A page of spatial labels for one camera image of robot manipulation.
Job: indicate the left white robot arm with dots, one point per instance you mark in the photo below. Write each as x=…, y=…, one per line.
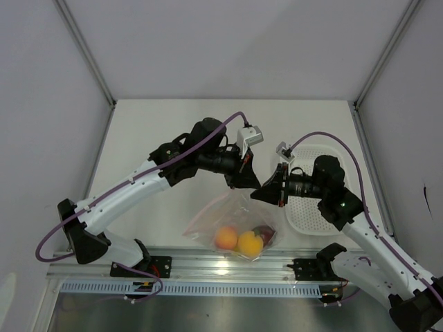
x=206, y=147

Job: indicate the clear pink zip top bag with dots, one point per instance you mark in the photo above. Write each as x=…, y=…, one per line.
x=234, y=208

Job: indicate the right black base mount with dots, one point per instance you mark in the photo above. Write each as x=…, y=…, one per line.
x=313, y=270

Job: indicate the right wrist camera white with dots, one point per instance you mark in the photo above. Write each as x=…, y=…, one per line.
x=285, y=153

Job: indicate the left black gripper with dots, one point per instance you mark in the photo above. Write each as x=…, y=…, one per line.
x=243, y=176

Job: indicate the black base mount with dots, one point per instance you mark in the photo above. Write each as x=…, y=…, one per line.
x=159, y=266
x=313, y=270

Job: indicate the dark red toy apple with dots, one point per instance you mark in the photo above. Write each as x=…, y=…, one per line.
x=267, y=234

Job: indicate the white perforated plastic basket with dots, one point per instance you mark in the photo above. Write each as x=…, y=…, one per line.
x=302, y=213

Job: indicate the left aluminium frame post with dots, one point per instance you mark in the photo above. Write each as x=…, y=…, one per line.
x=80, y=42

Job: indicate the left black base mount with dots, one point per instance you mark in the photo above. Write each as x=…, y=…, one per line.
x=159, y=266

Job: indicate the orange toy fruit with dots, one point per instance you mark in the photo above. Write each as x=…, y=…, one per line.
x=250, y=244

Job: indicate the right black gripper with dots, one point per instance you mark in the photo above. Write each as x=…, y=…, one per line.
x=273, y=190

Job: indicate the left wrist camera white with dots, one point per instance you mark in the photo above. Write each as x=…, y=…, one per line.
x=247, y=137

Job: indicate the right aluminium frame post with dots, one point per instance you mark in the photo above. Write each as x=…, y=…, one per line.
x=401, y=28

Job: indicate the white slotted cable duct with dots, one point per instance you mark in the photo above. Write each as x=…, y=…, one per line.
x=193, y=289

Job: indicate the aluminium frame post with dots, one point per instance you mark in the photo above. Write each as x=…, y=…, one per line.
x=80, y=42
x=401, y=28

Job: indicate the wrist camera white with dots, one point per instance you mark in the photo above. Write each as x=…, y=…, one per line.
x=285, y=153
x=247, y=137

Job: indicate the aluminium mounting rail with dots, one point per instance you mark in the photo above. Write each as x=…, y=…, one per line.
x=198, y=265

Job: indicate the red orange toy peach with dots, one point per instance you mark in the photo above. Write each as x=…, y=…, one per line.
x=226, y=238

